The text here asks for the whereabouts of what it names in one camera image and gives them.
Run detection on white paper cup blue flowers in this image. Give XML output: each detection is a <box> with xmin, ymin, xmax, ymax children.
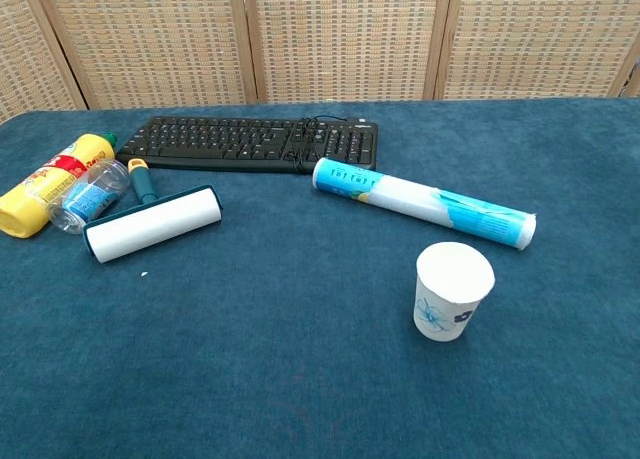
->
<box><xmin>412</xmin><ymin>241</ymin><xmax>496</xmax><ymax>340</ymax></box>

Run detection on blue white wrapped roll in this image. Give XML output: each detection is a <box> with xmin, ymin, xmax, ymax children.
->
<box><xmin>311</xmin><ymin>156</ymin><xmax>539</xmax><ymax>253</ymax></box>

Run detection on black computer keyboard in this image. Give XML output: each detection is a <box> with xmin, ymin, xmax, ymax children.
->
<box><xmin>115</xmin><ymin>116</ymin><xmax>379</xmax><ymax>175</ymax></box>

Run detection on blue table cloth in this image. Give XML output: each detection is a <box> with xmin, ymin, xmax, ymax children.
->
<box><xmin>0</xmin><ymin>97</ymin><xmax>640</xmax><ymax>459</ymax></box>

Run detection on woven wooden folding screen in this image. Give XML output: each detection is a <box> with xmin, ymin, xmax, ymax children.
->
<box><xmin>0</xmin><ymin>0</ymin><xmax>640</xmax><ymax>126</ymax></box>

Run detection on clear plastic bottle blue label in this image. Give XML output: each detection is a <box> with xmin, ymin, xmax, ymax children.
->
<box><xmin>48</xmin><ymin>159</ymin><xmax>132</xmax><ymax>235</ymax></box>

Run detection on yellow bottle green cap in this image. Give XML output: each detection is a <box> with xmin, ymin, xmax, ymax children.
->
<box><xmin>0</xmin><ymin>132</ymin><xmax>119</xmax><ymax>239</ymax></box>

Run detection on black keyboard cable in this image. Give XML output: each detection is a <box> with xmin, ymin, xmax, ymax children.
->
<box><xmin>287</xmin><ymin>116</ymin><xmax>362</xmax><ymax>175</ymax></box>

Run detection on teal lint roller yellow handle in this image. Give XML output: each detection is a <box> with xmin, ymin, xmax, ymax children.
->
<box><xmin>82</xmin><ymin>157</ymin><xmax>224</xmax><ymax>265</ymax></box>

